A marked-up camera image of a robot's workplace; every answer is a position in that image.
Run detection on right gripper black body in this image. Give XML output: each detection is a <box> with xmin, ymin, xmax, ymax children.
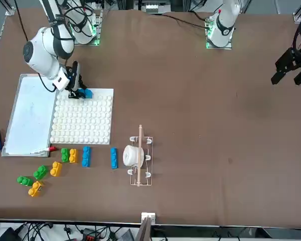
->
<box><xmin>66</xmin><ymin>65</ymin><xmax>82</xmax><ymax>93</ymax></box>

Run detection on blue three-stud block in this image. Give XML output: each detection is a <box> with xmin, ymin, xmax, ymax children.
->
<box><xmin>109</xmin><ymin>147</ymin><xmax>120</xmax><ymax>170</ymax></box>
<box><xmin>81</xmin><ymin>146</ymin><xmax>92</xmax><ymax>168</ymax></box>
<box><xmin>78</xmin><ymin>88</ymin><xmax>94</xmax><ymax>99</ymax></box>

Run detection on yellow two-stud block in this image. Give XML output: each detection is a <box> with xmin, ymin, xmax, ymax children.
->
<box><xmin>49</xmin><ymin>161</ymin><xmax>63</xmax><ymax>178</ymax></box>
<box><xmin>69</xmin><ymin>148</ymin><xmax>79</xmax><ymax>164</ymax></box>

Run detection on white studded baseplate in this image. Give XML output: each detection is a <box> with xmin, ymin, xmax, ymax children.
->
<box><xmin>49</xmin><ymin>88</ymin><xmax>115</xmax><ymax>146</ymax></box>

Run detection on red-capped marker pen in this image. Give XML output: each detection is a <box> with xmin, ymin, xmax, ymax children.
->
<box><xmin>30</xmin><ymin>146</ymin><xmax>58</xmax><ymax>155</ymax></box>

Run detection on white cup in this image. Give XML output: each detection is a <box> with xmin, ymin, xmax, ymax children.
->
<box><xmin>122</xmin><ymin>145</ymin><xmax>145</xmax><ymax>168</ymax></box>

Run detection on yellow block with dark sticker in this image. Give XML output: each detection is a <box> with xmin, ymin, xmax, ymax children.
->
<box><xmin>28</xmin><ymin>180</ymin><xmax>45</xmax><ymax>198</ymax></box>

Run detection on white power strip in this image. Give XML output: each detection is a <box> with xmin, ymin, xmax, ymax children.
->
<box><xmin>144</xmin><ymin>2</ymin><xmax>159</xmax><ymax>13</ymax></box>

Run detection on white socket box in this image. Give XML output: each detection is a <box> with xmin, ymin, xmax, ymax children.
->
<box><xmin>141</xmin><ymin>212</ymin><xmax>157</xmax><ymax>224</ymax></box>

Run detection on black power strip red switches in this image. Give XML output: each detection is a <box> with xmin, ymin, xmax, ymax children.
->
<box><xmin>81</xmin><ymin>228</ymin><xmax>101</xmax><ymax>241</ymax></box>

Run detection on black power adapter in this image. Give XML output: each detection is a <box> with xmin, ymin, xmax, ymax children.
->
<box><xmin>0</xmin><ymin>227</ymin><xmax>22</xmax><ymax>241</ymax></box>

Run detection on whiteboard with silver frame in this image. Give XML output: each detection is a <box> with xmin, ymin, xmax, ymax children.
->
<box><xmin>1</xmin><ymin>73</ymin><xmax>58</xmax><ymax>158</ymax></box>

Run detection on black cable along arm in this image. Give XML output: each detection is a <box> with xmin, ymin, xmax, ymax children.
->
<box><xmin>41</xmin><ymin>0</ymin><xmax>96</xmax><ymax>61</ymax></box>

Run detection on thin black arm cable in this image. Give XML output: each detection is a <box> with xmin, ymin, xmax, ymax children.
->
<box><xmin>14</xmin><ymin>0</ymin><xmax>58</xmax><ymax>93</ymax></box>

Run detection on black table cable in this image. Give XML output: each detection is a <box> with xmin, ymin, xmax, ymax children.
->
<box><xmin>150</xmin><ymin>11</ymin><xmax>211</xmax><ymax>32</ymax></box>

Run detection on upright aluminium post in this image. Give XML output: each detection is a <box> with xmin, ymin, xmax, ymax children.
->
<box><xmin>136</xmin><ymin>217</ymin><xmax>153</xmax><ymax>241</ymax></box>

